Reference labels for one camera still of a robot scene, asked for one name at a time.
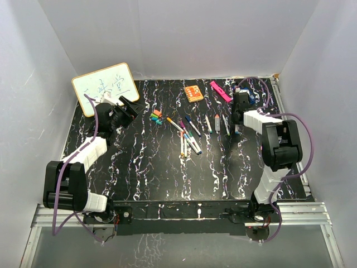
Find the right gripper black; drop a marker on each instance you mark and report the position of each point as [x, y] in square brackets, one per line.
[232, 116]

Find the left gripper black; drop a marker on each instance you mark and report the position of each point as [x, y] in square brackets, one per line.
[130, 114]

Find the orange highlighter marker body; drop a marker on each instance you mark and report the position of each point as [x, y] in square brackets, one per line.
[217, 123]

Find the orange highlighter cap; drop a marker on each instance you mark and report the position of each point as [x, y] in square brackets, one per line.
[157, 113]

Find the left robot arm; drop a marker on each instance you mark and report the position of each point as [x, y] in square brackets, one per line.
[65, 184]

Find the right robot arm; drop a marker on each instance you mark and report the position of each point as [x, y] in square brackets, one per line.
[280, 149]

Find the blue stapler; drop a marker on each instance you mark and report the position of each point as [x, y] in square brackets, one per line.
[251, 97]

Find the pink utility knife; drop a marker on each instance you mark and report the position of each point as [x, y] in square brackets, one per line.
[220, 91]

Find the small whiteboard with writing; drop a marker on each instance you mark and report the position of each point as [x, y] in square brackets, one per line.
[116, 79]

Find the yellow cap white marker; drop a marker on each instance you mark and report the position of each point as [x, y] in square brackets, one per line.
[174, 124]

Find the orange spiral notebook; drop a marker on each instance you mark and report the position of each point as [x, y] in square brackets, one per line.
[193, 94]

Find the purple cap marker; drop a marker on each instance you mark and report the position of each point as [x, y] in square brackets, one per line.
[183, 127]

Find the light blue cap marker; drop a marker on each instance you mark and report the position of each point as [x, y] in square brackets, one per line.
[191, 144]

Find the black mounting base bar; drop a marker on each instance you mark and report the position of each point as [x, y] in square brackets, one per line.
[188, 217]

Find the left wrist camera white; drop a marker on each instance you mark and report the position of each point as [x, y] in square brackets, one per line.
[107, 98]

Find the aluminium frame rail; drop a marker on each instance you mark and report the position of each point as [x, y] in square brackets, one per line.
[293, 214]

